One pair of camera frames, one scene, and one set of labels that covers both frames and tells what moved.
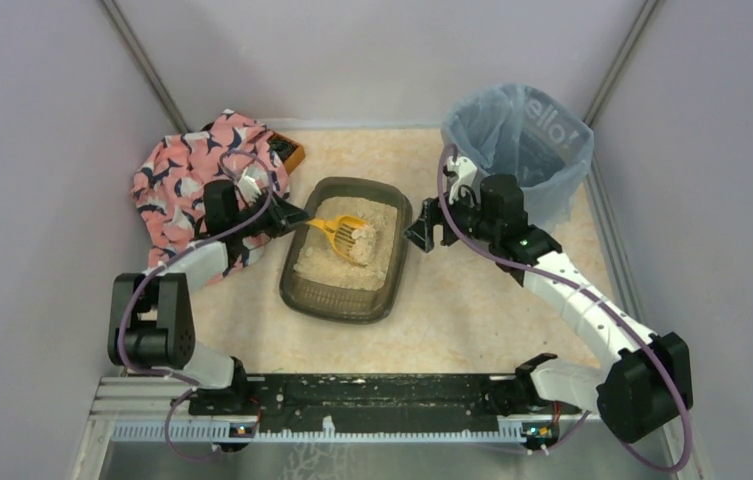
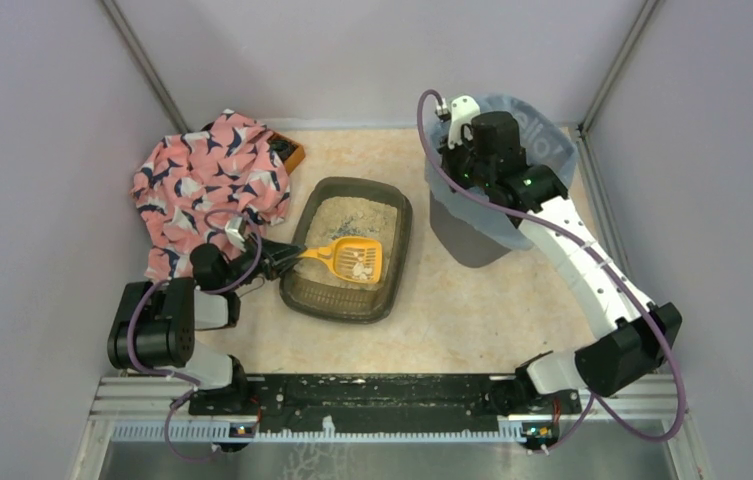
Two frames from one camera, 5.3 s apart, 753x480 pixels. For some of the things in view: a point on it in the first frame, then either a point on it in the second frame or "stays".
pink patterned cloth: (167, 192) stays
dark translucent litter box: (310, 298) stays
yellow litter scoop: (341, 232) to (358, 259)
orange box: (288, 152) stays
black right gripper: (442, 225) to (454, 157)
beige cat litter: (319, 263) stays
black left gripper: (276, 213) to (269, 258)
